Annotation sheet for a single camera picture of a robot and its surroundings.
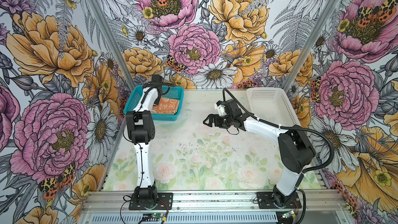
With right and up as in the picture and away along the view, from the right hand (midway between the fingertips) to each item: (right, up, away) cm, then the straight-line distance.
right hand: (210, 126), depth 89 cm
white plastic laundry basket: (+45, +12, +24) cm, 52 cm away
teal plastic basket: (-22, +20, +8) cm, 31 cm away
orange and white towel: (-29, +12, +18) cm, 36 cm away
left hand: (-40, +14, +10) cm, 44 cm away
